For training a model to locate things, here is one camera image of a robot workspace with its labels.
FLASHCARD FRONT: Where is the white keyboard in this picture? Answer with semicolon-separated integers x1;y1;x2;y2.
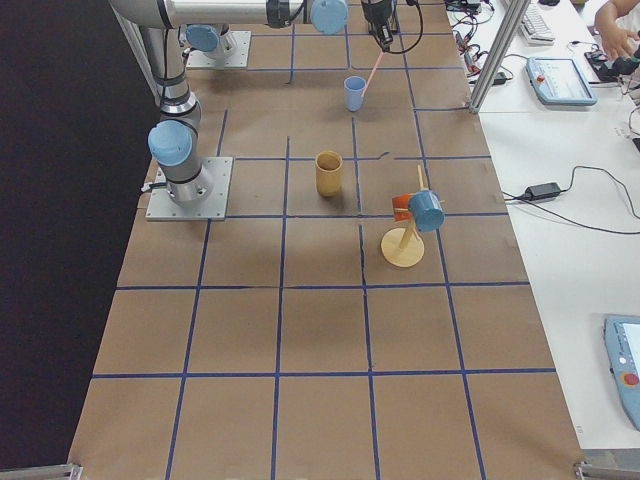
520;2;556;46

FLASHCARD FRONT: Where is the bamboo cylinder holder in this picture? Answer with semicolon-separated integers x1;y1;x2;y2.
315;150;343;197

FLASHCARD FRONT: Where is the aluminium frame post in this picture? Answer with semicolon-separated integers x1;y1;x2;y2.
468;0;529;114

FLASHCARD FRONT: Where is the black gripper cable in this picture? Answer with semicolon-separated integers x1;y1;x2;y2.
384;0;425;56

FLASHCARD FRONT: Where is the blue mug on stand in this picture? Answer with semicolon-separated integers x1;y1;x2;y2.
408;189;445;232

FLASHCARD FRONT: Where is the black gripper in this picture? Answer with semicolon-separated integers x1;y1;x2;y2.
361;0;394;51

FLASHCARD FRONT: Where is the round wooden cup stand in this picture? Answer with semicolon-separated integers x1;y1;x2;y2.
379;164;430;269

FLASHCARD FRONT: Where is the black power brick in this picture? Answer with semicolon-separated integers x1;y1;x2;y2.
521;182;563;202

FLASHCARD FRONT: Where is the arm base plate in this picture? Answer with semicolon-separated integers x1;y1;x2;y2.
185;25;251;70
145;157;234;221

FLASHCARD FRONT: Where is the teach pendant tablet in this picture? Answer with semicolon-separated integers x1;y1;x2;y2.
525;57;597;106

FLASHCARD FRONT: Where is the orange cup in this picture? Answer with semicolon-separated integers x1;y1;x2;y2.
392;193;413;222

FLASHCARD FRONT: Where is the person's hand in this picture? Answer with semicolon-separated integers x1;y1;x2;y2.
594;0;639;60

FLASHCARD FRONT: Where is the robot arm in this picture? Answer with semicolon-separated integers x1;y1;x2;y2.
185;24;236;60
111;1;349;207

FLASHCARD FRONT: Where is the light blue cup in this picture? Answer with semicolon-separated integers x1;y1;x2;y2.
343;76;367;112

